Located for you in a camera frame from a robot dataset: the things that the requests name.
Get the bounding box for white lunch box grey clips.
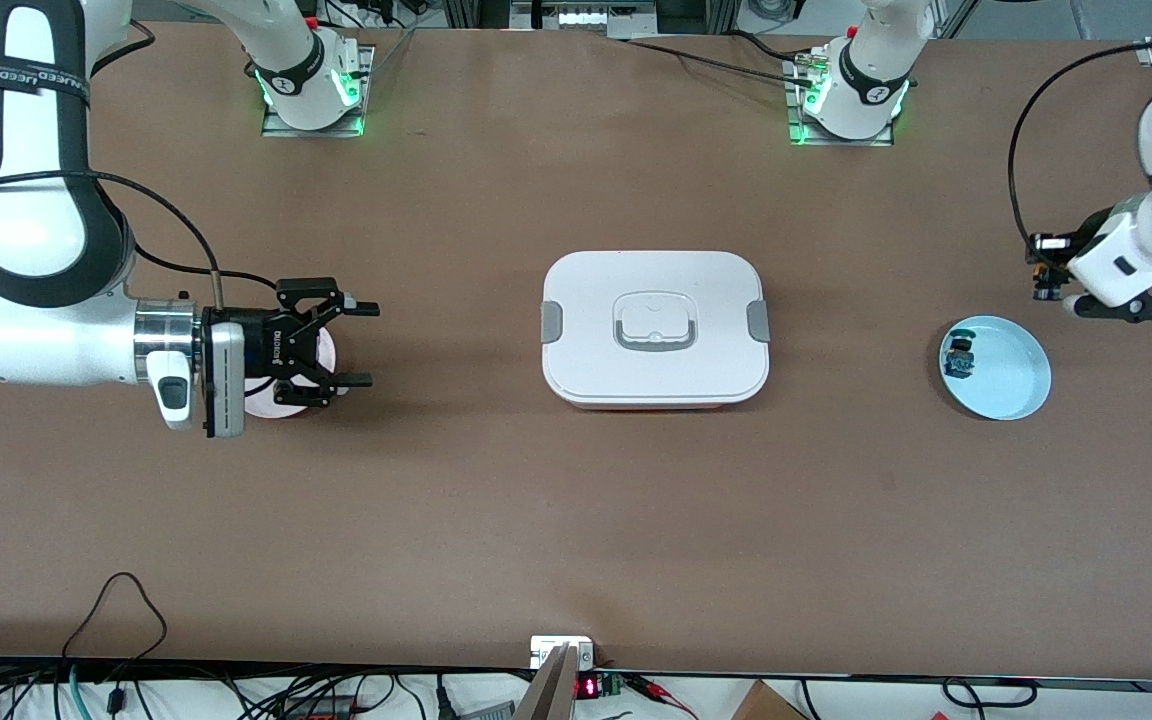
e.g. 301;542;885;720
540;250;771;411

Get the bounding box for brown cardboard box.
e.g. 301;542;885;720
731;680;809;720

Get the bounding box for pink round plate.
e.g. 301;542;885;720
241;325;338;421

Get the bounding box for light blue round plate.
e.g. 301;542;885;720
938;315;1053;421

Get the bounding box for white power strip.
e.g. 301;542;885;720
510;0;659;33

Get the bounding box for red clip leads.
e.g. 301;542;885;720
626;674;699;720

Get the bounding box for blue green push button switch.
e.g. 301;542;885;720
943;328;977;379

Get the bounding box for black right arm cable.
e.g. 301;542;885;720
0;20;279;311

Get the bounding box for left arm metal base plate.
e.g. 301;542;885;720
786;55;897;148

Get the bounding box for black looped cable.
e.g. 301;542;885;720
61;572;169;691

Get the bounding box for thick black table cable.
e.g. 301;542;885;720
731;28;815;65

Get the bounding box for white mount plate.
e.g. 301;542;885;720
530;636;596;669

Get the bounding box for aluminium camera mount profile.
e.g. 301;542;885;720
516;645;579;720

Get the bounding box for thin black table cable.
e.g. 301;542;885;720
626;38;817;85

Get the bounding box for black coiled cable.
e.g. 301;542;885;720
941;678;1039;707

